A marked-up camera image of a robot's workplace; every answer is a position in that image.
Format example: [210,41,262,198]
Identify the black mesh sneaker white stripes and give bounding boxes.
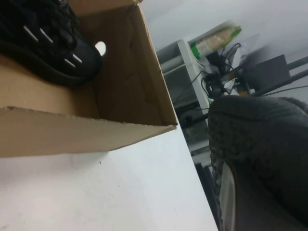
[0,0,104,87]
[207,95,308,231]

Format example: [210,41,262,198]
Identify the grey metal rod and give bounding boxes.
[252,71,308,96]

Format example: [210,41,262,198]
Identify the green and yellow carton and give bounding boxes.
[189,23,243,59]

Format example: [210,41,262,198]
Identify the dark grey monitor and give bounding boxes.
[242,54,290,90]

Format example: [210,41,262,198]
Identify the white shelf frame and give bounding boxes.
[177,38,213,157]

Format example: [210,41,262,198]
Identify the brown cardboard shoe box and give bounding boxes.
[0,0,179,158]

